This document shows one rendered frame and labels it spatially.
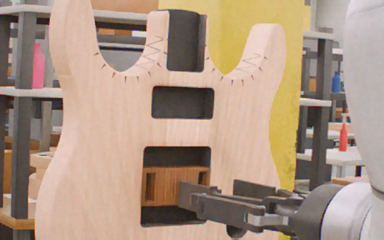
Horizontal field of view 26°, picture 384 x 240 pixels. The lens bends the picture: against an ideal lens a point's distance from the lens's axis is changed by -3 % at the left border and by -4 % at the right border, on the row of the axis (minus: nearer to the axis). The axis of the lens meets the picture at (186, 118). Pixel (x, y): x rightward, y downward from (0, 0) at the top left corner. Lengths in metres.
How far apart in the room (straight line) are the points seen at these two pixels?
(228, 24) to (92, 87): 1.08
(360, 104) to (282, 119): 1.51
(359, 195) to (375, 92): 0.16
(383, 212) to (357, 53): 0.14
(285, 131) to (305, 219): 1.36
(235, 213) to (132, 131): 0.22
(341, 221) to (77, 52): 0.38
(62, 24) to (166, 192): 0.25
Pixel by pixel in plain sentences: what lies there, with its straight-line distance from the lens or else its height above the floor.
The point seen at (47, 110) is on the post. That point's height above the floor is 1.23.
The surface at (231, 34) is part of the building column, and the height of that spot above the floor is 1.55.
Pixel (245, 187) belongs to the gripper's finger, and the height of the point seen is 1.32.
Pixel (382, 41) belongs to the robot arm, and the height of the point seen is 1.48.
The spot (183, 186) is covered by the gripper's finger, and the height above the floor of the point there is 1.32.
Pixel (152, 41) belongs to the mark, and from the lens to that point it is 1.07.
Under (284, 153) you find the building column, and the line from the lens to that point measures 2.18.
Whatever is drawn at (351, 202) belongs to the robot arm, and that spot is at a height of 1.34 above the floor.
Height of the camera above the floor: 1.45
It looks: 3 degrees down
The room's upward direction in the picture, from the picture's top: 3 degrees clockwise
